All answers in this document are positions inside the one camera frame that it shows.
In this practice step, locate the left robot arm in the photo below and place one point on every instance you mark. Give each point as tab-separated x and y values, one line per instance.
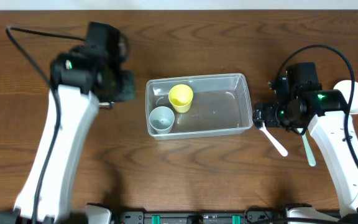
81	81

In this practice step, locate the pale green plastic spoon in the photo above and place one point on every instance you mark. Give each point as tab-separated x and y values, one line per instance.
308	151

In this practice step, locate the white plastic fork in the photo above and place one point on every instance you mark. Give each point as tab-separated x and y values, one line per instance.
273	140

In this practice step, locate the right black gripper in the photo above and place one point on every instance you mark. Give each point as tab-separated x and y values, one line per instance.
260	115

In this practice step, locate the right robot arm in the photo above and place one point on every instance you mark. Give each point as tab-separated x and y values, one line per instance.
301	104

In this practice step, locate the white plastic bowl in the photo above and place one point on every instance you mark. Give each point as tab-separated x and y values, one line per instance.
345	88

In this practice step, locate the clear plastic container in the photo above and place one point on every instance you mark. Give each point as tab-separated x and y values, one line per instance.
221	106

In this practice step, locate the yellow plastic cup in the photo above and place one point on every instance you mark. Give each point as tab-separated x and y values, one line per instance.
180	97

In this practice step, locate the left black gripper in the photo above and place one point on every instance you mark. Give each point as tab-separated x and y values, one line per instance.
127	86

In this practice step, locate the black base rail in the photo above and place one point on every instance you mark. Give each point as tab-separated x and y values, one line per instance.
100	214

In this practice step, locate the grey plastic cup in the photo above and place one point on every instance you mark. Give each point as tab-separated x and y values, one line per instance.
162	119

